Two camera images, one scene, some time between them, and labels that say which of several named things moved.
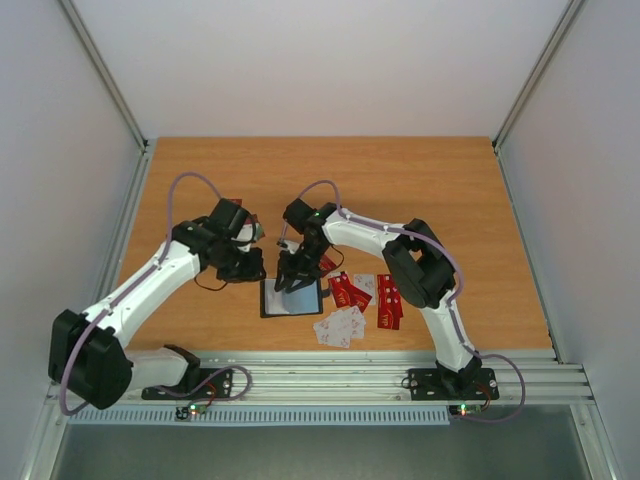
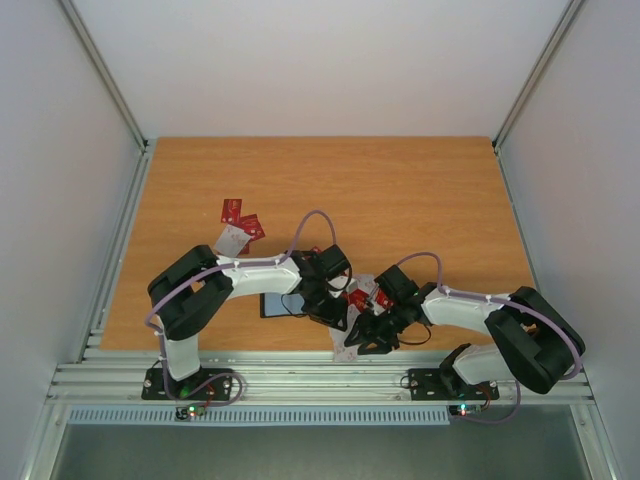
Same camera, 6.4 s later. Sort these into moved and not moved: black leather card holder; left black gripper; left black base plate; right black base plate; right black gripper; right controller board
Moved: right black gripper; left black gripper
Not moved: black leather card holder; right controller board; right black base plate; left black base plate
